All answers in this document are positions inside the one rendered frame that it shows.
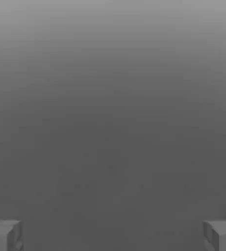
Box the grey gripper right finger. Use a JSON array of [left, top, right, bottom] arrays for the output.
[[202, 219, 226, 251]]

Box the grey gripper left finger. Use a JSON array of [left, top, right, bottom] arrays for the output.
[[0, 219, 25, 251]]

